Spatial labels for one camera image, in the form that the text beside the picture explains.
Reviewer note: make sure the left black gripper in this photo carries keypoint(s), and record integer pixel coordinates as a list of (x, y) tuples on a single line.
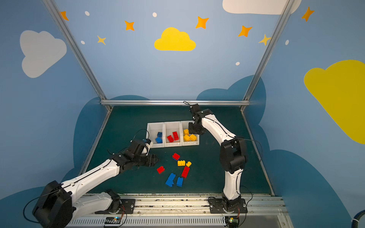
[(147, 159)]

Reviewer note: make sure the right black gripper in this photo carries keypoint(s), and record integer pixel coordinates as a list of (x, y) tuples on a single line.
[(195, 128)]

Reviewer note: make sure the yellow brick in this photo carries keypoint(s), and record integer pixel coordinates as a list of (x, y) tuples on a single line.
[(193, 138), (186, 132), (186, 138)]

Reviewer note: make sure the long red brick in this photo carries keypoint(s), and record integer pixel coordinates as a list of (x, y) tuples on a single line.
[(176, 136), (185, 172)]

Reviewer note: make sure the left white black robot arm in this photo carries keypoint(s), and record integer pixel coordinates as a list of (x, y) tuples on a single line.
[(61, 203)]

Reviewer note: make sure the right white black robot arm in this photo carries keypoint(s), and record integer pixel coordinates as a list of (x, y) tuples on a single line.
[(233, 151)]

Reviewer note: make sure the right white bin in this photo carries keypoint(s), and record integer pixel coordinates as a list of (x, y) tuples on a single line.
[(185, 125)]

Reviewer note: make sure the white bin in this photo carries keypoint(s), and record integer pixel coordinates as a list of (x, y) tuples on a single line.
[(185, 125), (153, 129), (169, 128)]

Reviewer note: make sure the middle white bin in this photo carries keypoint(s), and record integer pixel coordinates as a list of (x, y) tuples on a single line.
[(169, 128)]

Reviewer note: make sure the long blue brick bottom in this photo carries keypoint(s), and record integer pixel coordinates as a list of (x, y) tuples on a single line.
[(170, 181)]

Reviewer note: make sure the yellow brick studs centre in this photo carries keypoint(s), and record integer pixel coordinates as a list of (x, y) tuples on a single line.
[(181, 163)]

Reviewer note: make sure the left white bin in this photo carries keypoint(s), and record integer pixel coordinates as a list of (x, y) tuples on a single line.
[(153, 129)]

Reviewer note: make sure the left circuit board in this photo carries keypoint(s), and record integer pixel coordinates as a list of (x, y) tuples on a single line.
[(114, 222)]

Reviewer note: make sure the circuit board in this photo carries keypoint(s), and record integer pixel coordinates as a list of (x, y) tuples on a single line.
[(231, 222), (114, 222)]

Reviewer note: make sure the right circuit board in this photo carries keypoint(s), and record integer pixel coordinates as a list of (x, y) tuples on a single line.
[(231, 222)]

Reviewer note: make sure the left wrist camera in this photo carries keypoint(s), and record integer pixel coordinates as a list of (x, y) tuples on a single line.
[(147, 145)]

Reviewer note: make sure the aluminium rail front base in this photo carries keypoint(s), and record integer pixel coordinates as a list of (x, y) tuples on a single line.
[(169, 211)]

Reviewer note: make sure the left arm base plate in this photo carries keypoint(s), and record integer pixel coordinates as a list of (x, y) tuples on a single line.
[(125, 206)]

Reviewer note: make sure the aluminium frame back bar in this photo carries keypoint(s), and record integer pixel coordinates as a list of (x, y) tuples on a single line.
[(173, 102)]

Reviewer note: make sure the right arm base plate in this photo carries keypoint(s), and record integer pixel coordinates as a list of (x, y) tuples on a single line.
[(225, 206)]

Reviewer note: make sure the aluminium frame right post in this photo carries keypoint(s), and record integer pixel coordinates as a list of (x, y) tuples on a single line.
[(281, 23)]

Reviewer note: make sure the aluminium frame post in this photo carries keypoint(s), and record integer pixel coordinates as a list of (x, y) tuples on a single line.
[(281, 23), (66, 32)]

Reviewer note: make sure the aluminium frame left post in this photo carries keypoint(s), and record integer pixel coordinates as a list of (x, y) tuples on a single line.
[(66, 32)]

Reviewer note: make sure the black hose corner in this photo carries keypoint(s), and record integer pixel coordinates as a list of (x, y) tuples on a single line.
[(355, 220)]

